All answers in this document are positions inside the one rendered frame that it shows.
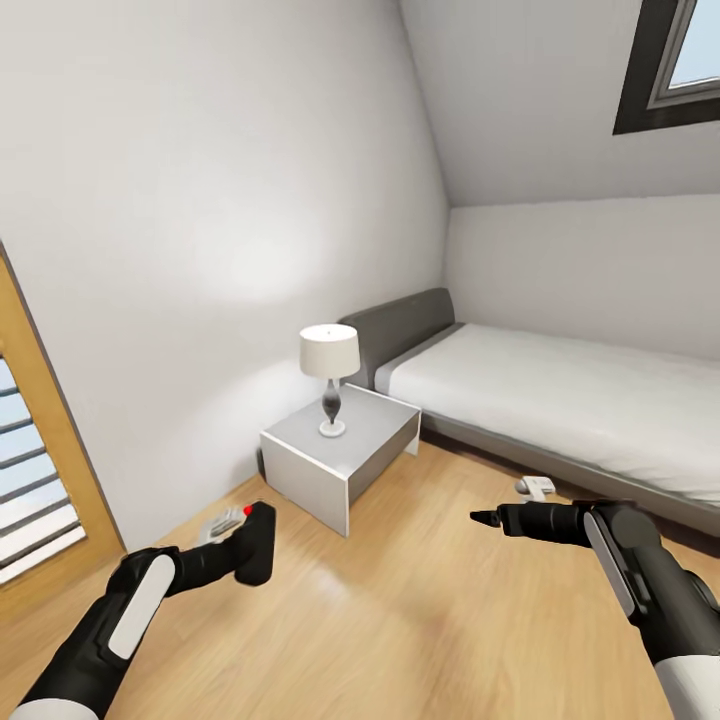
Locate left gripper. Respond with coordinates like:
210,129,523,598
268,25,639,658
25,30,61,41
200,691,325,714
194,535,257,588

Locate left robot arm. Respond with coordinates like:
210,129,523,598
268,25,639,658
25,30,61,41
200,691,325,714
9,508,257,720

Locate digital camera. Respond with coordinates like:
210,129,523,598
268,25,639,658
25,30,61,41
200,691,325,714
233,501,277,587

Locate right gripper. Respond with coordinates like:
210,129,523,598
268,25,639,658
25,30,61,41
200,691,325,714
470,503,561,543

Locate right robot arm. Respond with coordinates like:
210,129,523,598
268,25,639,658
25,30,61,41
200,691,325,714
470,476,720,720

